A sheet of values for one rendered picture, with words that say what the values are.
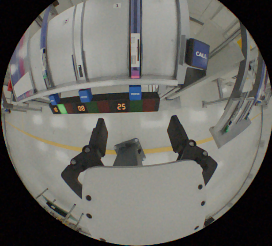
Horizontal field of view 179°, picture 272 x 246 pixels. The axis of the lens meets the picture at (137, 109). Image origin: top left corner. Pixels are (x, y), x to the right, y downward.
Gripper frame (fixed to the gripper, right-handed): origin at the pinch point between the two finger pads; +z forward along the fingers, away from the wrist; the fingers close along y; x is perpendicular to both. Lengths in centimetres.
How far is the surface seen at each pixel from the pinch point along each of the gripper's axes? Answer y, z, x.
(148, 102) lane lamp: 3.1, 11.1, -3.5
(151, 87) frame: 12, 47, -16
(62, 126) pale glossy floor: -82, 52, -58
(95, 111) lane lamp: -10.1, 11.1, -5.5
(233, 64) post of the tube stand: 32.5, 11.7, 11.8
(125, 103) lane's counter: -2.2, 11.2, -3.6
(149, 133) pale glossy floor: 14, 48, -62
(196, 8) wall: 128, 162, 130
